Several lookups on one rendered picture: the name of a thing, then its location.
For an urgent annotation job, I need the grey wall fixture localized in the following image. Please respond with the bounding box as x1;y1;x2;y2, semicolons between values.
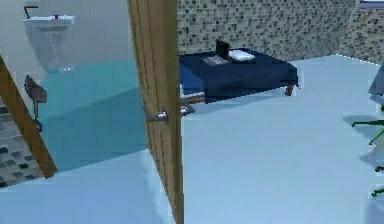
23;74;48;133

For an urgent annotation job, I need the white pedestal sink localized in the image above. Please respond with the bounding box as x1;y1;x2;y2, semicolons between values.
22;14;76;73

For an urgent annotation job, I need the brown wooden room door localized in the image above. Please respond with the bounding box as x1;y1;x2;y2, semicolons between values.
126;0;185;224

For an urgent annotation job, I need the black laptop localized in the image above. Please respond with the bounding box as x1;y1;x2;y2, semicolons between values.
201;39;231;66

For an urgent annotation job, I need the window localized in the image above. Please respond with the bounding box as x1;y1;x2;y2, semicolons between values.
359;0;384;10

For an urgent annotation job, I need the silver door lever handle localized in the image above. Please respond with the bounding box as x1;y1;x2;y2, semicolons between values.
143;106;169;123
180;103;196;117

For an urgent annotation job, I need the dark blue bed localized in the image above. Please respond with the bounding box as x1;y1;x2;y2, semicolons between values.
178;47;300;104

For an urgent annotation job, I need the black sink faucet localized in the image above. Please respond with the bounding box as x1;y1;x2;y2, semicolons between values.
23;4;39;20

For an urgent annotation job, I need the green house plant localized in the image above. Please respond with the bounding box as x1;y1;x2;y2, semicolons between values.
351;104;384;198

